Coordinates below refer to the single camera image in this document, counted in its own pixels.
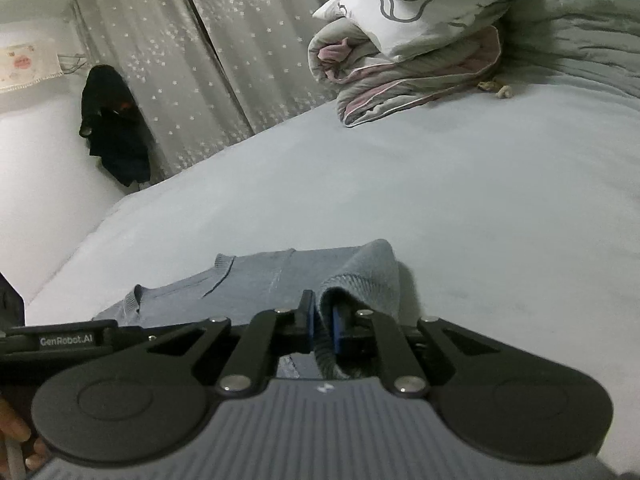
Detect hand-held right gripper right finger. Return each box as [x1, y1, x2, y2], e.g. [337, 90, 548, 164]
[330, 302, 493, 401]

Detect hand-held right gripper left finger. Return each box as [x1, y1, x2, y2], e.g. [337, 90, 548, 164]
[147, 290, 317, 401]

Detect grey knit sweater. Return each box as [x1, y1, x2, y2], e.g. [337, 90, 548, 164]
[92, 239, 401, 381]

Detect dark hanging clothes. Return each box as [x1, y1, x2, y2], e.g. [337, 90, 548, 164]
[79, 65, 152, 187]

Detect person's left hand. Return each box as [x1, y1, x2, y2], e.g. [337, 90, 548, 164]
[0, 395, 51, 471]

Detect grey bed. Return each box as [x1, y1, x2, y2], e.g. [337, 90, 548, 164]
[25, 80, 640, 466]

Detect folded grey pink quilt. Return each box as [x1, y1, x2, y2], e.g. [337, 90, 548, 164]
[307, 25, 503, 128]

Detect grey star-print curtain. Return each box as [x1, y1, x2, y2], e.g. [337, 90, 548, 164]
[75, 0, 361, 183]

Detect small beige toy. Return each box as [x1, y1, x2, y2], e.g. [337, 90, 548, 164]
[477, 80, 513, 100]

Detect white printed pillow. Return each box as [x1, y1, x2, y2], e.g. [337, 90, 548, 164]
[312, 0, 516, 63]

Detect grey quilted blanket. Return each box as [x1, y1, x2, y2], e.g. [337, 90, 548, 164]
[500, 0, 640, 106]

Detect pale wall cloth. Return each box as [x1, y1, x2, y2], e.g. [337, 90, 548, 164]
[0, 30, 66, 93]

